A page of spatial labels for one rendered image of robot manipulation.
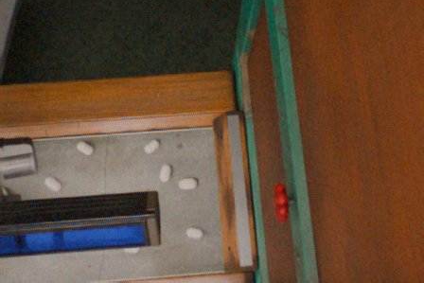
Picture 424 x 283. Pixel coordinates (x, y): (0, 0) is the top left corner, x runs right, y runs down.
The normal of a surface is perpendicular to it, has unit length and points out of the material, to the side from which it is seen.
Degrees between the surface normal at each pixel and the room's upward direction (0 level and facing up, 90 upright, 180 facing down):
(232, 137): 0
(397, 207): 90
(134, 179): 0
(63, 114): 0
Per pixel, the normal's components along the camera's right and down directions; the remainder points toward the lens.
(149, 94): 0.03, -0.25
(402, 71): -1.00, 0.07
